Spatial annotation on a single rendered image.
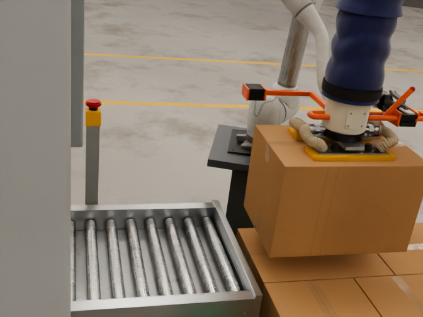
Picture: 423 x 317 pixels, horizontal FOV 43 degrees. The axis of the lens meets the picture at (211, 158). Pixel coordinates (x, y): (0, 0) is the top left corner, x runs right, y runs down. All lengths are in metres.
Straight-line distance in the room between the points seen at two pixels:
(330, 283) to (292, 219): 0.37
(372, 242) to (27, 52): 1.79
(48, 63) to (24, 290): 0.36
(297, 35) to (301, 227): 1.08
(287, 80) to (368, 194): 0.95
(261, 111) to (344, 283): 0.95
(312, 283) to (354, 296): 0.17
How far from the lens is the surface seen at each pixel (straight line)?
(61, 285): 0.89
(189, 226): 2.46
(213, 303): 1.99
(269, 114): 2.71
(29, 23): 0.72
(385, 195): 2.18
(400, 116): 2.23
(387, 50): 2.04
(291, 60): 2.81
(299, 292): 2.20
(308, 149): 2.06
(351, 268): 2.42
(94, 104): 2.41
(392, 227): 2.28
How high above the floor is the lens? 1.86
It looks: 25 degrees down
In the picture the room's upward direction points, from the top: 7 degrees clockwise
